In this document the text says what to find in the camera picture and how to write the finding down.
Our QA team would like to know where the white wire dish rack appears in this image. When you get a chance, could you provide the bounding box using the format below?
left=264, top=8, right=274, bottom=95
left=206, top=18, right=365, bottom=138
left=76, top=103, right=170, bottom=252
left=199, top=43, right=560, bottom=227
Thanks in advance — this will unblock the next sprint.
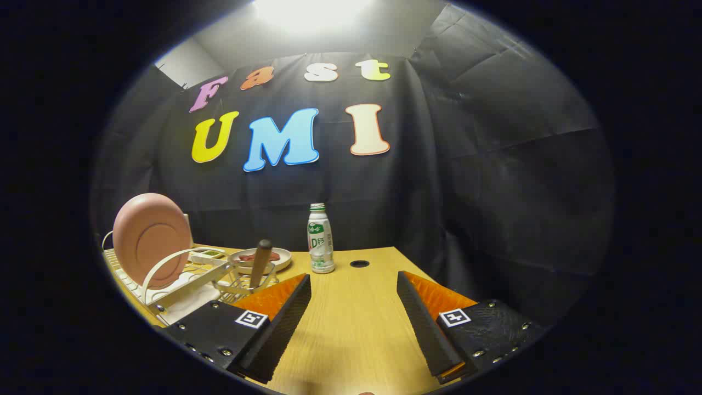
left=101, top=230, right=237, bottom=327

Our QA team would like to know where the beige round plate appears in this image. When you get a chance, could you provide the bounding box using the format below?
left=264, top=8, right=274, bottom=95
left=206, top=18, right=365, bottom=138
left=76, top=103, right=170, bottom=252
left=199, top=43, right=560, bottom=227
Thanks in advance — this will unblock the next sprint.
left=228, top=248, right=292, bottom=274

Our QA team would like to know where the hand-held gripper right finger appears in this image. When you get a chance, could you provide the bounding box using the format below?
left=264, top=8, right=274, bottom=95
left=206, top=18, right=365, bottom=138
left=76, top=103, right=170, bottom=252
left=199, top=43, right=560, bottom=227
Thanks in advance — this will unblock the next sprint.
left=396, top=270, right=549, bottom=385

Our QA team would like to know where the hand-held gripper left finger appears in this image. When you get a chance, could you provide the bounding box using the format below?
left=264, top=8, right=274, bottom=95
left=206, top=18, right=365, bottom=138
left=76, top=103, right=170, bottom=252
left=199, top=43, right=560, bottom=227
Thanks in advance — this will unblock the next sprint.
left=162, top=273, right=312, bottom=385

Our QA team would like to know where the pink plate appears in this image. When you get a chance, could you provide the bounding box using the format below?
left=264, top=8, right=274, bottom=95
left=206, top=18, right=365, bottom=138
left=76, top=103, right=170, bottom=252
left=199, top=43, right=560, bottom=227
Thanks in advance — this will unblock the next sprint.
left=112, top=193, right=193, bottom=289

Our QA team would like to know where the wooden handled metal spoon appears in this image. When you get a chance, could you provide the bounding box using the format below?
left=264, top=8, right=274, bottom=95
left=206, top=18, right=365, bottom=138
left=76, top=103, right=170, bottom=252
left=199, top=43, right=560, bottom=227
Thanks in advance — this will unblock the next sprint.
left=250, top=239, right=273, bottom=289

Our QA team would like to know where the white green drink bottle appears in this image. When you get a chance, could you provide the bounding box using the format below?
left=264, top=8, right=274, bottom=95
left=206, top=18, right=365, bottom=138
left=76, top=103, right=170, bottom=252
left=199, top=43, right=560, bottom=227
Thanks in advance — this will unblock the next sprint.
left=307, top=203, right=336, bottom=274

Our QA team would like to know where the metal wire basket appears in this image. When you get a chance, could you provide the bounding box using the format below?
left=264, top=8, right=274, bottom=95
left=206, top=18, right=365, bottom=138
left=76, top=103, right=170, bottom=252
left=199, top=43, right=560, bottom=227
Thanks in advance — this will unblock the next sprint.
left=214, top=262, right=279, bottom=303

